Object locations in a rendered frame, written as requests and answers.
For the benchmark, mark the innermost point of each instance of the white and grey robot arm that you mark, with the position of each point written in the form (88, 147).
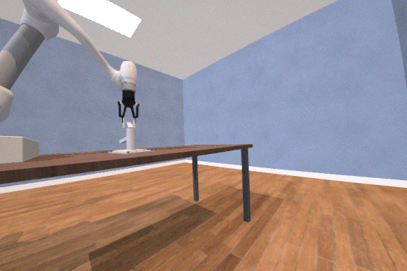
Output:
(40, 21)

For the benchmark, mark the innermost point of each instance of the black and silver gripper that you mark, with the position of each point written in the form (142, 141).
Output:
(128, 100)

